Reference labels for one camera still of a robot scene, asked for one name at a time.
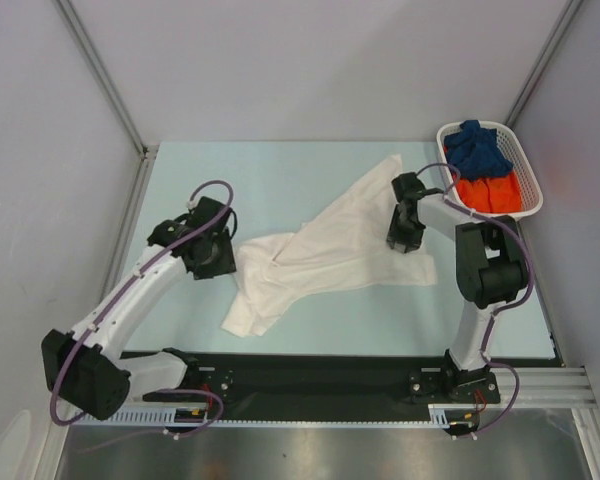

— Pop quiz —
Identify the white t shirt red print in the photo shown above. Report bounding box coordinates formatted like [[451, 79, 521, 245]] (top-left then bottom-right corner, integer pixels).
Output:
[[221, 155, 437, 337]]

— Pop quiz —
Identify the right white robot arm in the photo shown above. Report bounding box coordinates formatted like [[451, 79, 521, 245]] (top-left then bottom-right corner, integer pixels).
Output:
[[386, 172, 534, 403]]

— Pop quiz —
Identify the orange t shirt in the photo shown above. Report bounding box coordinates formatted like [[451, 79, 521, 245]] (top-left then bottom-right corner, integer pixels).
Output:
[[456, 172, 523, 214]]

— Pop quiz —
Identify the blue t shirt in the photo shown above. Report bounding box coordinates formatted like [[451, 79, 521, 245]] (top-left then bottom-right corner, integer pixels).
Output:
[[443, 120, 513, 181]]

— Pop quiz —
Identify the white plastic basket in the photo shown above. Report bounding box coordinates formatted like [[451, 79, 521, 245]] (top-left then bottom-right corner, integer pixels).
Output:
[[436, 121, 543, 219]]

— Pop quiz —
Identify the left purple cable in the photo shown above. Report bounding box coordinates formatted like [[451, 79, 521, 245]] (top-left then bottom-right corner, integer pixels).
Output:
[[48, 179, 237, 454]]

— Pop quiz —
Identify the left white cable duct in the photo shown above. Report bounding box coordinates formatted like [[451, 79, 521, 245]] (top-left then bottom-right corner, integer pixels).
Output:
[[76, 403, 211, 428]]

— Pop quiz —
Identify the white cable duct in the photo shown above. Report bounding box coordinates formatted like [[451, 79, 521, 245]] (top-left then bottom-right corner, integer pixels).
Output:
[[428, 404, 480, 429], [76, 403, 211, 428]]

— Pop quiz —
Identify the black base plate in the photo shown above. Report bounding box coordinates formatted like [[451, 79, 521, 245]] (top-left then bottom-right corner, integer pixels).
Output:
[[141, 353, 505, 424]]

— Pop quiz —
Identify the right white cable duct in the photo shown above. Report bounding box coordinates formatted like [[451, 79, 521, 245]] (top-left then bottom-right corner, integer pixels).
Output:
[[428, 404, 480, 429]]

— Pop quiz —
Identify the aluminium front rail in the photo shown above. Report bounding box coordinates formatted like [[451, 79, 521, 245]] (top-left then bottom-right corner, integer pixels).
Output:
[[49, 365, 596, 407]]

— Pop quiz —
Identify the left aluminium frame post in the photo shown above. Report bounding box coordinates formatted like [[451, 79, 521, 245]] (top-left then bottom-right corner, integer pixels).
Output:
[[52, 0, 147, 157]]

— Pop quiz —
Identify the aluminium frame post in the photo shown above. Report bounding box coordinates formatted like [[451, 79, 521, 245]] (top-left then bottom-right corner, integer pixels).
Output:
[[504, 0, 587, 129], [52, 0, 147, 157]]

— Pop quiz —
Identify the right aluminium frame post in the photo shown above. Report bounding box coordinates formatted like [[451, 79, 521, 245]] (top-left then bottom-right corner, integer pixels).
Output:
[[504, 0, 587, 129]]

